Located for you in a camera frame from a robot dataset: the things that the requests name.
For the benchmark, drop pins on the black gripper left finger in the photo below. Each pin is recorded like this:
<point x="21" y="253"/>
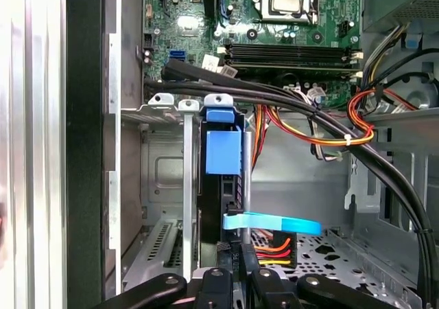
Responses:
<point x="216" y="288"/>

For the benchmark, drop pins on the black open PC case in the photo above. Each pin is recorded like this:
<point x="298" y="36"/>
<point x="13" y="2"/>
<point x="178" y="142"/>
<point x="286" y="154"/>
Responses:
<point x="84" y="116"/>

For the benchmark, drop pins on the hard disk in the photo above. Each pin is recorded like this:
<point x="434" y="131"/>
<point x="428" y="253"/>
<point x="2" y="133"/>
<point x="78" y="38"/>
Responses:
<point x="223" y="151"/>

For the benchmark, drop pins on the round grey plastic housing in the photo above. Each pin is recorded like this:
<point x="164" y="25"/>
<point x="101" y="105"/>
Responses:
<point x="423" y="96"/>

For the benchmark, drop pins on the green motherboard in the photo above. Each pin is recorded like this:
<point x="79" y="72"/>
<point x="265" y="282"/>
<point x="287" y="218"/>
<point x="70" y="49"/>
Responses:
<point x="192" y="31"/>

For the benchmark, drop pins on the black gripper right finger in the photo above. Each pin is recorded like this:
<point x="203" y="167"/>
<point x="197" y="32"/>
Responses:
<point x="267" y="288"/>

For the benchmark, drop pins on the metal optical drive cage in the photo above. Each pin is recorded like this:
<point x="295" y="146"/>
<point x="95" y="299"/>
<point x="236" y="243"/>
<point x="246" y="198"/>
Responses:
<point x="404" y="130"/>

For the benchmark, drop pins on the metal disk bay cage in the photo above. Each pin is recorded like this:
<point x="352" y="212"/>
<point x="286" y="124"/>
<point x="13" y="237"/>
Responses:
<point x="190" y="185"/>

